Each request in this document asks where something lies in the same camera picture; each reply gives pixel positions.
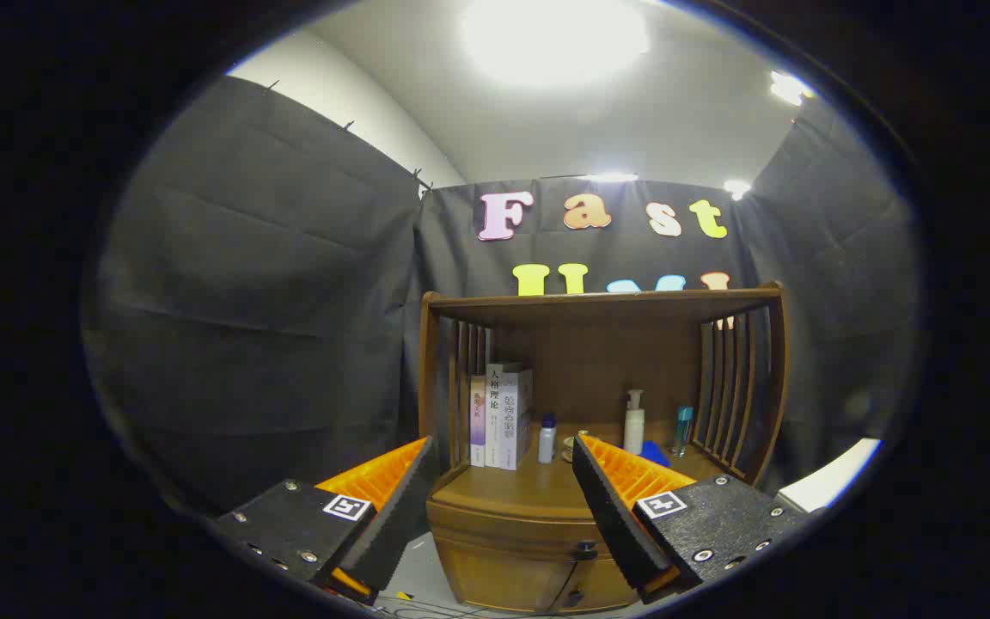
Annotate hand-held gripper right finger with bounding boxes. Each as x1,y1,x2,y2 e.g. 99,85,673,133
571,434,814,603

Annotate white pump bottle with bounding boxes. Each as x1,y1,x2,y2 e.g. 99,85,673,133
623,389,645,456

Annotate wooden drawer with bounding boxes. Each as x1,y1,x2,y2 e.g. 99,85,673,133
426,499,633,613

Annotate large ceiling lamp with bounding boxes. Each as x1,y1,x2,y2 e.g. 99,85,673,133
461,0,651,87

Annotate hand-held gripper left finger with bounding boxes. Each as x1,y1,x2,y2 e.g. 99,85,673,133
210,436,443,605

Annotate purple book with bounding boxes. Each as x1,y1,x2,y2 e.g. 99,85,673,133
470,376,487,468

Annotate thin white book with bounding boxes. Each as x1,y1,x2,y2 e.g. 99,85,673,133
485,363,504,469

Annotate wooden cabinet with slatted shelf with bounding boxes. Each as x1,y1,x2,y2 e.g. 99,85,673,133
418,282,790,613

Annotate thick white patterned book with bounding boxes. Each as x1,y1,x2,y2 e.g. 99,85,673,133
499,368,535,471

